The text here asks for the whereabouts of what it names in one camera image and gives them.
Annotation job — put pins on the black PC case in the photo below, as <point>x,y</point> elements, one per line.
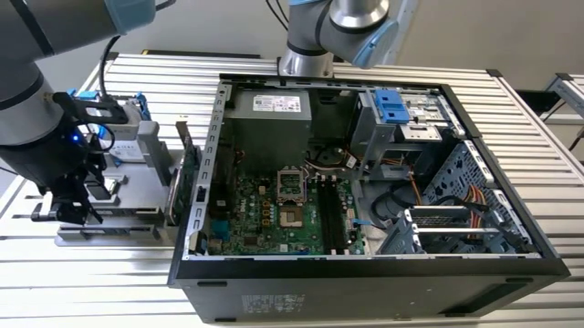
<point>320,300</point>

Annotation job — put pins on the blue expansion slot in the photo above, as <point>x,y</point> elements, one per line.
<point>219,229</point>

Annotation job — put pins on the grey metal disk bay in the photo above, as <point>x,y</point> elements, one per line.
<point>456,230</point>

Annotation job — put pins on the metal slat side table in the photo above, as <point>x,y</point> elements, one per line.
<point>568,89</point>

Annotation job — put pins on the grey parts rack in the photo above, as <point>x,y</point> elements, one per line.
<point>137,191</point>

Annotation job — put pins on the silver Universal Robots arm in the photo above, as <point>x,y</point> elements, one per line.
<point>27,102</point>

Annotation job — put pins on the hard disk in blue carrier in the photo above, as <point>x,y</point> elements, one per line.
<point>123,140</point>

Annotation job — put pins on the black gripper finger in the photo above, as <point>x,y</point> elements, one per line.
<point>72,213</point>
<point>72,191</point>

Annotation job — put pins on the grey power supply unit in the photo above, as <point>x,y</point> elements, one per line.
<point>269,136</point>

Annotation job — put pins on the green graphics card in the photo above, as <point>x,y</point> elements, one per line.
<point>187,177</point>

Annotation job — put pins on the CPU socket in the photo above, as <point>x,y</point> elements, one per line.
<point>292,217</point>

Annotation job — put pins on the silver CPU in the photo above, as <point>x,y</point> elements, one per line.
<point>112,186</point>

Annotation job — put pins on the blue connector tab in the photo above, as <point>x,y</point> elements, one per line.
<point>360,221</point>

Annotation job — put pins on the blue plastic drive latch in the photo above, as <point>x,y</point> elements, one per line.
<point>392,109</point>

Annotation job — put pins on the green motherboard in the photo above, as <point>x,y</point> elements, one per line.
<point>297,239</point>

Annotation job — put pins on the RAM slot with white clip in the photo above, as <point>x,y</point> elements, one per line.
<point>330,218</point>

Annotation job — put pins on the grey metal drive cage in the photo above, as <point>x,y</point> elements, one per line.
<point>378,143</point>

